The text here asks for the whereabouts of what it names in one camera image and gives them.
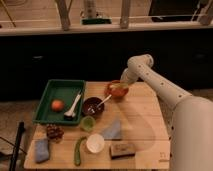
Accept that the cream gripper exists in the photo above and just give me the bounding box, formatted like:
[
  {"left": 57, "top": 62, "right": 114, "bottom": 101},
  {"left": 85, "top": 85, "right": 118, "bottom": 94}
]
[{"left": 120, "top": 68, "right": 138, "bottom": 85}]

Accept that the yellow banana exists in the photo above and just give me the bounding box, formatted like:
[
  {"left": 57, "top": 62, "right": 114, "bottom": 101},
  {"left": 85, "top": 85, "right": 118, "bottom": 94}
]
[{"left": 109, "top": 83, "right": 128, "bottom": 89}]

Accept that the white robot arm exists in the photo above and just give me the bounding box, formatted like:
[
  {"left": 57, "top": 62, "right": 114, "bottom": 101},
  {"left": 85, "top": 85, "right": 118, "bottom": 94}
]
[{"left": 121, "top": 54, "right": 213, "bottom": 171}]

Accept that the red bowl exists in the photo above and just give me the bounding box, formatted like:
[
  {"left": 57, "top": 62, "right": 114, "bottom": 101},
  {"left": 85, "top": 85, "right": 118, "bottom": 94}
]
[{"left": 105, "top": 80, "right": 129, "bottom": 98}]

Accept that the dark brown bowl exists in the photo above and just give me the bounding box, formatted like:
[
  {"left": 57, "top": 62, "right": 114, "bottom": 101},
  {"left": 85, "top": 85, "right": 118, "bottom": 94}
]
[{"left": 82, "top": 97, "right": 105, "bottom": 118}]

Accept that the white spoon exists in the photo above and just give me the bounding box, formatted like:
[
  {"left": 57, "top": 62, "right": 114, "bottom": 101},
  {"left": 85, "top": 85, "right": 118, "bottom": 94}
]
[{"left": 96, "top": 94, "right": 112, "bottom": 108}]

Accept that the blue triangular cloth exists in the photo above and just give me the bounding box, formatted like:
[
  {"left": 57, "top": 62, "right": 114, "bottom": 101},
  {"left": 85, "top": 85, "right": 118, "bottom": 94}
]
[{"left": 101, "top": 119, "right": 122, "bottom": 140}]

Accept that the green box on shelf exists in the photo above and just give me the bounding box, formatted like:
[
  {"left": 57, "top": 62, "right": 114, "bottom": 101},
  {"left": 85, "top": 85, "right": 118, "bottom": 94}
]
[{"left": 82, "top": 18, "right": 112, "bottom": 25}]

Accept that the small green cup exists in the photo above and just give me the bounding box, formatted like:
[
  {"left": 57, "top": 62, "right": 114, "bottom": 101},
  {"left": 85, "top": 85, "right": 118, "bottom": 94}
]
[{"left": 80, "top": 116, "right": 95, "bottom": 132}]

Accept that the white dish brush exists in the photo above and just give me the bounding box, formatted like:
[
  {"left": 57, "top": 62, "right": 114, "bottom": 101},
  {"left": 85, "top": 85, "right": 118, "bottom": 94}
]
[{"left": 64, "top": 94, "right": 81, "bottom": 119}]

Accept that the green plastic tray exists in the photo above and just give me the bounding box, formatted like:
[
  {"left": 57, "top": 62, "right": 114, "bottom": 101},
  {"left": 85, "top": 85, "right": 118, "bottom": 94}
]
[{"left": 33, "top": 79, "right": 85, "bottom": 126}]

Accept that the brown yellow sponge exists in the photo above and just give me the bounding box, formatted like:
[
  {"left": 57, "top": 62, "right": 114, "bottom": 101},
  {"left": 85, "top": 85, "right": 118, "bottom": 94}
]
[{"left": 109, "top": 143, "right": 136, "bottom": 159}]

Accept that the white cup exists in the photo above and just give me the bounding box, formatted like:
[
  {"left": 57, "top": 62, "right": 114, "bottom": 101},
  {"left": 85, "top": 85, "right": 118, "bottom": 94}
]
[{"left": 86, "top": 134, "right": 105, "bottom": 154}]

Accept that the red tomato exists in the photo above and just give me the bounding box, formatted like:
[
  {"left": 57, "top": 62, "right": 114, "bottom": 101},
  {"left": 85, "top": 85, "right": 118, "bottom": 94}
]
[{"left": 51, "top": 99, "right": 64, "bottom": 112}]

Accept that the green cucumber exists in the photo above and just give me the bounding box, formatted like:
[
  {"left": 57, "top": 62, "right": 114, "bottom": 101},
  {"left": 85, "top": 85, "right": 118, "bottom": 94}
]
[{"left": 74, "top": 136, "right": 87, "bottom": 166}]

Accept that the brown grape bunch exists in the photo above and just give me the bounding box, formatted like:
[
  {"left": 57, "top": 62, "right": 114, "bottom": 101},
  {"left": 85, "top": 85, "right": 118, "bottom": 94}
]
[{"left": 46, "top": 124, "right": 64, "bottom": 140}]

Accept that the black pole left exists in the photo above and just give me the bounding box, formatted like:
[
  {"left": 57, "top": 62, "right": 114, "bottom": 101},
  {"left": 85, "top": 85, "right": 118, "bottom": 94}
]
[{"left": 9, "top": 122, "right": 25, "bottom": 171}]

